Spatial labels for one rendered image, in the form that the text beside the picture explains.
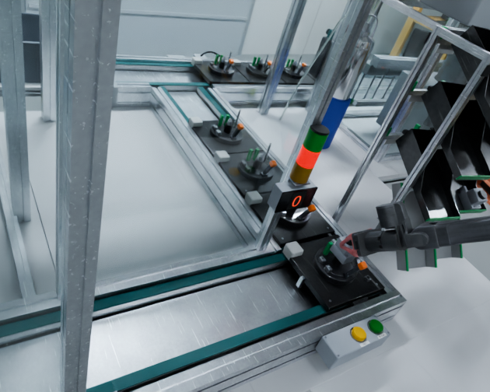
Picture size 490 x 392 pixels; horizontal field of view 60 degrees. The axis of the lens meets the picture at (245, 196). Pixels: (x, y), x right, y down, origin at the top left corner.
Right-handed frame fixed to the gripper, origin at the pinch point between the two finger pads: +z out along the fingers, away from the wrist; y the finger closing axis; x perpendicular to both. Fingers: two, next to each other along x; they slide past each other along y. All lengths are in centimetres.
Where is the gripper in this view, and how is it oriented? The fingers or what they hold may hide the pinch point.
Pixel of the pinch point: (347, 243)
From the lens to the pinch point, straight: 131.1
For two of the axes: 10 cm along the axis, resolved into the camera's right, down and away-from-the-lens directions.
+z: -5.4, 1.5, 8.3
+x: 1.9, 9.8, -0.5
